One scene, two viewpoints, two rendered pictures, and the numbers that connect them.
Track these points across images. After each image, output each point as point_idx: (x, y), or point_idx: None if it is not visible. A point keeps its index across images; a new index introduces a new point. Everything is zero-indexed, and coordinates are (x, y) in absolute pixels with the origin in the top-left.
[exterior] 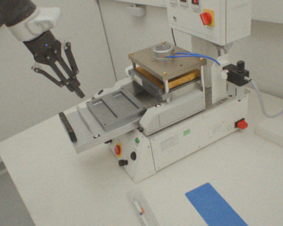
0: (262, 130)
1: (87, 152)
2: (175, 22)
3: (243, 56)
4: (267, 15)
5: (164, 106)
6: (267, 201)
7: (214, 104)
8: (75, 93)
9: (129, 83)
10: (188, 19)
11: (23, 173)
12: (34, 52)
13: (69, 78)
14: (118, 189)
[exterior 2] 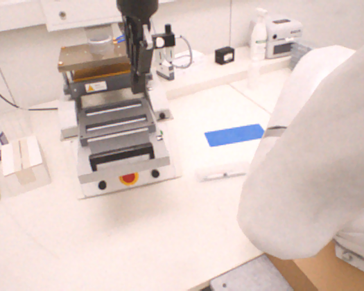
0: (170, 92)
1: (95, 219)
2: (64, 19)
3: None
4: None
5: (155, 86)
6: (234, 112)
7: None
8: (136, 89)
9: (75, 104)
10: (89, 7)
11: None
12: (154, 12)
13: (132, 66)
14: (183, 190)
